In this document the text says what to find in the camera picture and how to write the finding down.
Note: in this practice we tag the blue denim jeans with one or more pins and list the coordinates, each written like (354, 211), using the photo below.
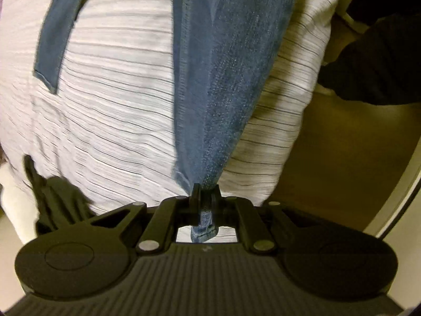
(223, 82)

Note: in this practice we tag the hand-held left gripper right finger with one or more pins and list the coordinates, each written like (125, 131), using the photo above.
(215, 200)

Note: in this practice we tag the dark cloth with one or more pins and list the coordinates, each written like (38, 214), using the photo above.
(375, 62)

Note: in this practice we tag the white striped bed cover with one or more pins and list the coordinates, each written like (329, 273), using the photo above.
(115, 112)

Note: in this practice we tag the black cloth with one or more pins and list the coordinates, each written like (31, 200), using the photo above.
(56, 200)

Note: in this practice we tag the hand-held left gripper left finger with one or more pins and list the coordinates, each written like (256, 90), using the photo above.
(196, 200)

